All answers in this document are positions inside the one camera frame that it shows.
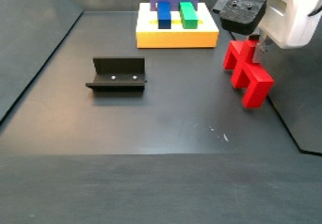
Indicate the black angle bracket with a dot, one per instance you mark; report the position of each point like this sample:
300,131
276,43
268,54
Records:
118,73

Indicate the blue rectangular block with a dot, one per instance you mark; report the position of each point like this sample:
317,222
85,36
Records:
165,15

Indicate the green rectangular block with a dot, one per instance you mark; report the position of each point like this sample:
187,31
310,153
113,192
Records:
190,19

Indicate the red cross-shaped block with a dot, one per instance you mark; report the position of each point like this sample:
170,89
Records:
249,75

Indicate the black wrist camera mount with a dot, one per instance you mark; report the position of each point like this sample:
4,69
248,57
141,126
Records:
241,15

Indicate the yellow wooden board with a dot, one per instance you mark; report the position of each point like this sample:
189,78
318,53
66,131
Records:
177,37

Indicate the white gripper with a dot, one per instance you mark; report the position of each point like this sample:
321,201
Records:
289,23

